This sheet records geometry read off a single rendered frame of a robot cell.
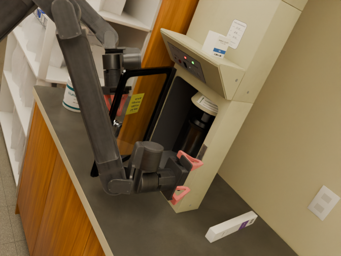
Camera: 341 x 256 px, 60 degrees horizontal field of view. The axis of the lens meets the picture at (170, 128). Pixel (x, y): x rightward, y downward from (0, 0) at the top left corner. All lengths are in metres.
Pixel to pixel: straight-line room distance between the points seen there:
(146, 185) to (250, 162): 0.77
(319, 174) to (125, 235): 0.74
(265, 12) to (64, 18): 0.54
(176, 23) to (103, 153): 0.63
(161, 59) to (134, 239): 0.65
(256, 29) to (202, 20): 0.24
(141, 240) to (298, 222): 0.65
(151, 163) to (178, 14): 0.62
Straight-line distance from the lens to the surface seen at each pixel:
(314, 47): 1.30
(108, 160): 0.68
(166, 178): 0.75
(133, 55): 1.00
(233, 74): 0.86
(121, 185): 0.70
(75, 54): 0.63
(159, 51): 1.14
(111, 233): 0.96
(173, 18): 1.13
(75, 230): 1.24
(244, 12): 0.95
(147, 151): 0.69
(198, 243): 1.07
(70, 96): 1.53
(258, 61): 0.91
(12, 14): 0.64
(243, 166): 1.42
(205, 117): 1.10
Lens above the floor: 1.63
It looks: 24 degrees down
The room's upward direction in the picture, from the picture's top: 23 degrees clockwise
